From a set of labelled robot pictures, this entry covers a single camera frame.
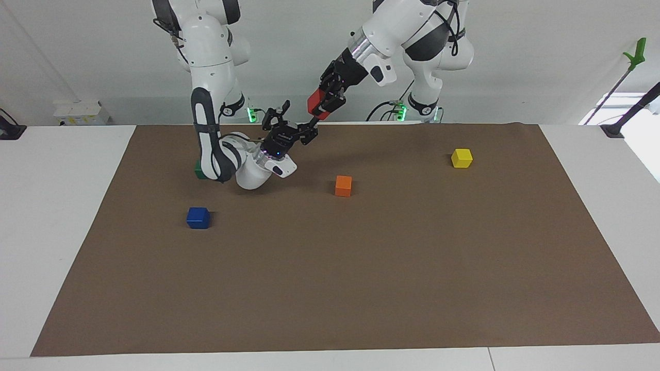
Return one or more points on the yellow wooden block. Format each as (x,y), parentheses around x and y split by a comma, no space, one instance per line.
(462,158)

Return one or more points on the red wooden block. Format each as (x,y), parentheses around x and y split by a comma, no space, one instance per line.
(314,103)

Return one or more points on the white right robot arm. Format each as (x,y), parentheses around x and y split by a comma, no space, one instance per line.
(211,51)

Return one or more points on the black angled pole stand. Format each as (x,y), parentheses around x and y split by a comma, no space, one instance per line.
(631,111)

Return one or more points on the white wall box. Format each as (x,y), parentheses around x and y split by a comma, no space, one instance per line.
(80,112)

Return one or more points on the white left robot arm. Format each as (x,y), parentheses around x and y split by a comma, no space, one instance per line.
(392,20)

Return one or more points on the blue wooden block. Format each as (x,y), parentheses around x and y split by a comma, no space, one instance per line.
(198,218)

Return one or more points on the orange wooden block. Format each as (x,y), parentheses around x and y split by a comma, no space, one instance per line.
(343,186)

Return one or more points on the brown table mat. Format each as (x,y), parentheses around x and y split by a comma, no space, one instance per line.
(361,268)

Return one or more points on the green-tipped thin rod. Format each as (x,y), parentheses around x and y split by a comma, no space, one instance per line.
(638,54)

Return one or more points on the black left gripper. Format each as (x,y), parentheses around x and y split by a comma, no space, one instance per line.
(346,69)

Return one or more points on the small black clamp mount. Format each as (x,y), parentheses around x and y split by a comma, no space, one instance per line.
(10,131)

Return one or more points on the green wooden block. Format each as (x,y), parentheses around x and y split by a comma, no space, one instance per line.
(198,170)

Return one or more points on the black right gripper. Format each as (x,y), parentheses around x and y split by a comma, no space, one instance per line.
(283,138)

